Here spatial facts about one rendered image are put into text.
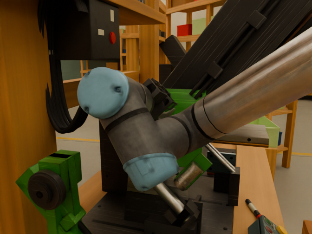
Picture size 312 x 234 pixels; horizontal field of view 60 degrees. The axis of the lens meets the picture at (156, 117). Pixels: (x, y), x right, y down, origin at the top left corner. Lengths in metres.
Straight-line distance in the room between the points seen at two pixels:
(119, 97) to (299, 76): 0.23
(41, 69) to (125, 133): 0.38
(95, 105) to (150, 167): 0.12
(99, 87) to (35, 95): 0.33
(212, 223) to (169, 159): 0.47
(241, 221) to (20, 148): 0.62
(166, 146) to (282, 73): 0.19
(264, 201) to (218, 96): 0.60
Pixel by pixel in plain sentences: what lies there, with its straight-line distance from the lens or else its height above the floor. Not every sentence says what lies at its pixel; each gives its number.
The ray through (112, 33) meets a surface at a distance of 0.80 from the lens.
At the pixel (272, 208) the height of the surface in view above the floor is 0.90.
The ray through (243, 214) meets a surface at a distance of 0.90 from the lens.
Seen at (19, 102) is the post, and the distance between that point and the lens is 0.66.
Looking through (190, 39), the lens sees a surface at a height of 1.59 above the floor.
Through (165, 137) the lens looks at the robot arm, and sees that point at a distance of 0.41.
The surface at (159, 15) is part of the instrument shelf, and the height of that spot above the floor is 1.52.
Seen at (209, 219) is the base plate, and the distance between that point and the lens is 0.85.
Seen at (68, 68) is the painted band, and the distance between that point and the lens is 10.94.
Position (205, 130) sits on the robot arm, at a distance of 0.45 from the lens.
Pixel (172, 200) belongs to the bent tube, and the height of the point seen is 1.00.
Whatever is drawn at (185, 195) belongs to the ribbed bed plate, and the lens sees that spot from 0.77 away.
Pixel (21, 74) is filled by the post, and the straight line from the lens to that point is 0.67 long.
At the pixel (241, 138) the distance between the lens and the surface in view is 0.84.
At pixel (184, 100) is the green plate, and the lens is 0.73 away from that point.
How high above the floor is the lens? 1.36
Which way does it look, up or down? 13 degrees down
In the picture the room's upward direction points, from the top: straight up
